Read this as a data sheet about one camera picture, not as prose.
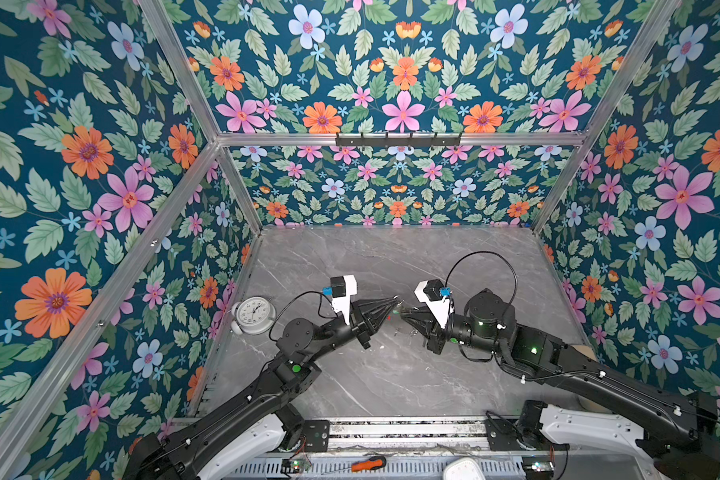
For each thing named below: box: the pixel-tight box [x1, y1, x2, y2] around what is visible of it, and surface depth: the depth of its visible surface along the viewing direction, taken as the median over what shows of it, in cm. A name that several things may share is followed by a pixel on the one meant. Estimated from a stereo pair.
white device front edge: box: [442, 457, 486, 480], surface depth 68 cm
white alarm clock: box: [230, 296, 277, 335], surface depth 93 cm
